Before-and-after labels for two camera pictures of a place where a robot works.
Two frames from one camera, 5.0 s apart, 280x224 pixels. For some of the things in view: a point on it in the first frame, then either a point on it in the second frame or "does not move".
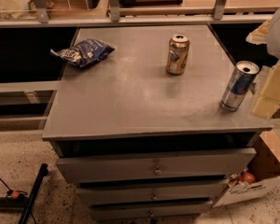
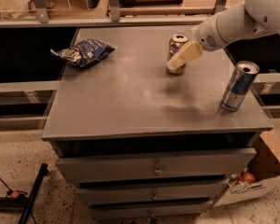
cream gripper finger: x=275 y=91 → x=208 y=37
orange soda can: x=178 y=52 does not move
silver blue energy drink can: x=239 y=85 does not move
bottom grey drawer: x=174 y=209 does not move
